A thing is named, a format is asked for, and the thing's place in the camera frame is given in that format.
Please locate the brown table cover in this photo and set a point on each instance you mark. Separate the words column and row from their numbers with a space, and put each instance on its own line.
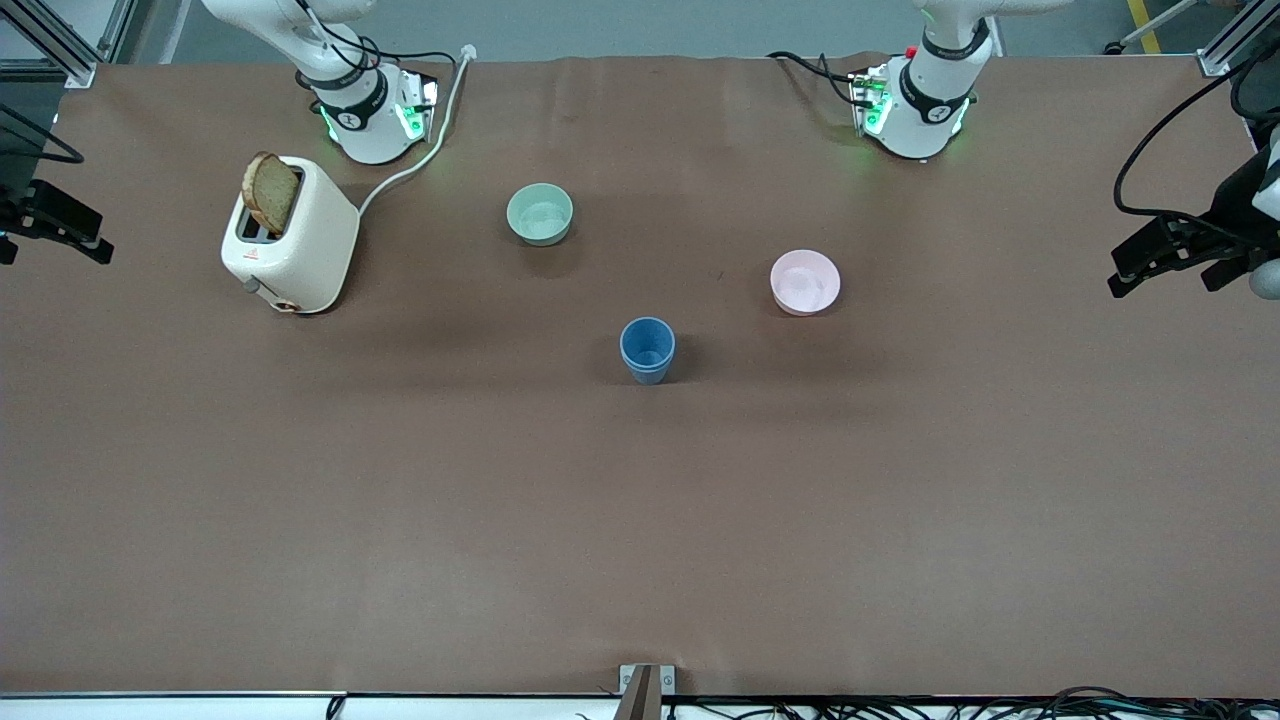
column 640, row 520

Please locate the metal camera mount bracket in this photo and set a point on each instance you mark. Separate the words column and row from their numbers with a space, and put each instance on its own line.
column 646, row 690

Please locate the grey wheeled stand leg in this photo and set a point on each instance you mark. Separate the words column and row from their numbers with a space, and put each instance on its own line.
column 1150, row 25

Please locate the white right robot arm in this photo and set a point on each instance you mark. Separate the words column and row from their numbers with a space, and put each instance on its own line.
column 365, row 130

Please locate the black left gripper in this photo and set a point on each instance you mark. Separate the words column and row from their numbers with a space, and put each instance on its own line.
column 1229, row 206

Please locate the silver base connector plate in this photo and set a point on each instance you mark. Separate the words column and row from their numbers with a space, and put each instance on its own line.
column 420, row 105
column 868, row 100

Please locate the pale pink bowl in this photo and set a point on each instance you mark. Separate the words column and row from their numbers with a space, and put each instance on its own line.
column 805, row 283

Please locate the brown bread slice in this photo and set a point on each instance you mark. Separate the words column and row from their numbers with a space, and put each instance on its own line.
column 270, row 195

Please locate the blue ribbed plastic cup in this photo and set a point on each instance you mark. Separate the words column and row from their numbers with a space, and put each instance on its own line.
column 648, row 340
column 648, row 377

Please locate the cream white toaster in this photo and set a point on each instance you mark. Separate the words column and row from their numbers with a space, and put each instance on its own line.
column 310, row 250

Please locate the mint green bowl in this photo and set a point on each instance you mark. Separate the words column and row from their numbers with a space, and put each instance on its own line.
column 540, row 215

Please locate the aluminium frame post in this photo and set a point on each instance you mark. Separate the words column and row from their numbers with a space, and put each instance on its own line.
column 1225, row 55
column 60, row 45

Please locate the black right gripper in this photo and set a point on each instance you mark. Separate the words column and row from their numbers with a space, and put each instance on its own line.
column 14, row 212

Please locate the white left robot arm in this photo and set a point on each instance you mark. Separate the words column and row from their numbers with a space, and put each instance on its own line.
column 925, row 120

